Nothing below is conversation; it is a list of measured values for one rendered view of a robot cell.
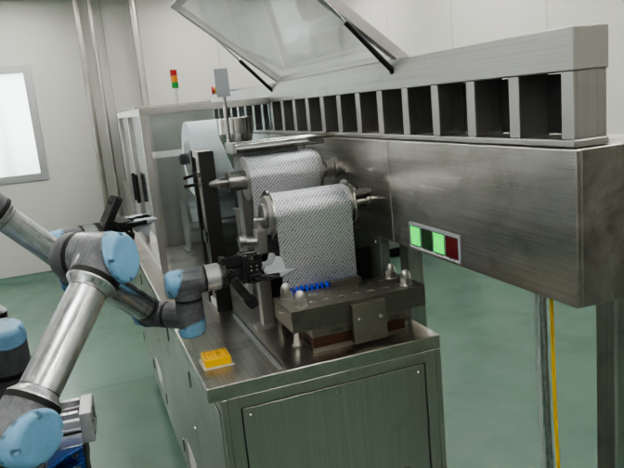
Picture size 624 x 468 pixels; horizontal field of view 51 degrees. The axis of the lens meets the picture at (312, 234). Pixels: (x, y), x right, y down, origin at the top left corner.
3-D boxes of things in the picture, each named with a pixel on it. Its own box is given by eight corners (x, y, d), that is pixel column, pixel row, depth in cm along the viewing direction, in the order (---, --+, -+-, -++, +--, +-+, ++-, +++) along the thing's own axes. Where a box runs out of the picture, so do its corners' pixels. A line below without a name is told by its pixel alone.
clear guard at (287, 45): (177, 6, 258) (178, 6, 258) (279, 80, 277) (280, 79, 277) (245, -63, 161) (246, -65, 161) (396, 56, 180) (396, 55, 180)
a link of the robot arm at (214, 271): (210, 294, 180) (203, 287, 188) (226, 291, 182) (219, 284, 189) (206, 267, 179) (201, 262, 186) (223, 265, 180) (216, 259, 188)
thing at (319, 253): (283, 293, 192) (277, 232, 188) (357, 279, 200) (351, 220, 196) (284, 294, 192) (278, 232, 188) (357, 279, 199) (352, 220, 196)
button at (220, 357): (201, 360, 179) (200, 352, 179) (226, 355, 182) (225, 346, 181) (206, 370, 173) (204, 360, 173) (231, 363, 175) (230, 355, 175)
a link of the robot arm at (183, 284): (165, 297, 184) (162, 268, 182) (204, 291, 187) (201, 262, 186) (170, 305, 177) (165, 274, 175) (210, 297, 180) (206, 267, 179)
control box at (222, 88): (212, 97, 241) (209, 70, 239) (230, 96, 241) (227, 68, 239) (212, 97, 234) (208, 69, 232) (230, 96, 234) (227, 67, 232)
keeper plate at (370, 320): (352, 342, 180) (348, 304, 177) (384, 334, 183) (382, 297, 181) (356, 344, 177) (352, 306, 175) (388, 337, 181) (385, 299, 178)
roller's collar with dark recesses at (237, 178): (226, 190, 216) (224, 171, 215) (243, 188, 218) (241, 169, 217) (230, 192, 210) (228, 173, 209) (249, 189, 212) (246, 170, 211)
